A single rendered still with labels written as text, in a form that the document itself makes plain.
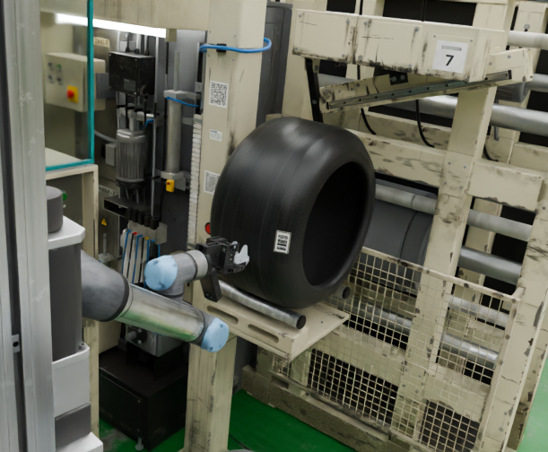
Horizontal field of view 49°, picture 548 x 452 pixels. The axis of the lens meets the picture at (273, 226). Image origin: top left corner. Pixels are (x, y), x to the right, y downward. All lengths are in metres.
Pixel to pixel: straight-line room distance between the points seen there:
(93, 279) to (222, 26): 1.03
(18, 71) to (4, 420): 0.33
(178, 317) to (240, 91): 0.86
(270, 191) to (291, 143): 0.16
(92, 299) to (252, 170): 0.73
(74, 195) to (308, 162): 0.76
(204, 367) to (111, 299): 1.20
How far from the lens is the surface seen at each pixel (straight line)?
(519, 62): 1.90
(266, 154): 1.68
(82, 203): 2.00
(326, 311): 2.11
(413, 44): 1.85
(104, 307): 1.11
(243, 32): 1.87
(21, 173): 0.55
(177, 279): 1.41
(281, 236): 1.60
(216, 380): 2.28
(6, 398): 0.64
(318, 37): 2.00
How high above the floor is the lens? 1.79
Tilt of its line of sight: 20 degrees down
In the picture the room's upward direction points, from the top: 6 degrees clockwise
